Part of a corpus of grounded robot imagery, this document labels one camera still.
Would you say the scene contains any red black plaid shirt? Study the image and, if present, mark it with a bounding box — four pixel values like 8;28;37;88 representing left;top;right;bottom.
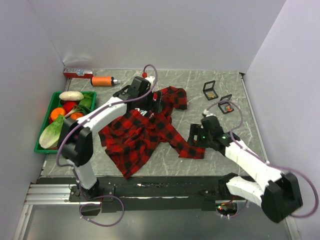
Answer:
98;86;206;179

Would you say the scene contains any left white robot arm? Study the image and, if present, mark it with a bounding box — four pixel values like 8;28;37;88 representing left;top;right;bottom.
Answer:
57;76;161;201

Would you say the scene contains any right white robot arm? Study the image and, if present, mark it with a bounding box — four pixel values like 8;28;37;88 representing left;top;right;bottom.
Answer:
187;115;303;223

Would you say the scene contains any black case with orange brooch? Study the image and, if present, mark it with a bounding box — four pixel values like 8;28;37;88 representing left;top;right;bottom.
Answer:
218;94;234;115

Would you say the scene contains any black case with gold brooch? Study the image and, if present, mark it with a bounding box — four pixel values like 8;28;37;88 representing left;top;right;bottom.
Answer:
202;80;219;101

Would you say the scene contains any orange cylindrical bottle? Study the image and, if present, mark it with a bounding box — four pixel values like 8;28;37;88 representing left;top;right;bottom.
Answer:
90;76;120;87

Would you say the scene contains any toy green pepper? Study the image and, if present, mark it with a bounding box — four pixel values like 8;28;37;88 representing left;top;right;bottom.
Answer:
78;97;93;109

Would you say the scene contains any toy orange pumpkin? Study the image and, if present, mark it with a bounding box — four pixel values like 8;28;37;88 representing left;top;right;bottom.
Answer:
70;112;85;120

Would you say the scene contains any toy red tomato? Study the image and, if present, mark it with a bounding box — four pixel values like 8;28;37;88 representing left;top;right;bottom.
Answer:
62;101;77;113

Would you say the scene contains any toy white radish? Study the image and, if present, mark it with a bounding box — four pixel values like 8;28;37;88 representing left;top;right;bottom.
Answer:
59;91;84;102

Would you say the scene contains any red rectangular box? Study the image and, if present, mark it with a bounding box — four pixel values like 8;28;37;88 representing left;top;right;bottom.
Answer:
63;67;94;79

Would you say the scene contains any green plastic basket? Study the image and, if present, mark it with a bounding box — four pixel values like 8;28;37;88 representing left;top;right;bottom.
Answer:
34;91;97;154

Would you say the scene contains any toy orange fruit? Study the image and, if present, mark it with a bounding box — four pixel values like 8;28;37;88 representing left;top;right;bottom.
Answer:
50;107;67;121

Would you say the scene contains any toy napa cabbage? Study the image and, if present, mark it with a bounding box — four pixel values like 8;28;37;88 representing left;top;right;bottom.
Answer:
39;115;65;149

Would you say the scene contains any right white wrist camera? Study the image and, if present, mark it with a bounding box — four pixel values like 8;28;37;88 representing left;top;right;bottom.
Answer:
202;109;214;118

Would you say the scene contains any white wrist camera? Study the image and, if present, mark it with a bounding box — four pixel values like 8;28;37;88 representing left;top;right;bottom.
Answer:
202;109;214;118
142;72;156;85

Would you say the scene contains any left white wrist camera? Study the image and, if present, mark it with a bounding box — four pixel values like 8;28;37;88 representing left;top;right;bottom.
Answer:
142;72;156;85

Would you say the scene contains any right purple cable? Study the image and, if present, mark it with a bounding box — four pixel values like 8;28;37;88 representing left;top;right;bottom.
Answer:
202;100;320;219

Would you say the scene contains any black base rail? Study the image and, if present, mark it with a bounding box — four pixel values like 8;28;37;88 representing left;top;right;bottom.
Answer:
69;176;238;213

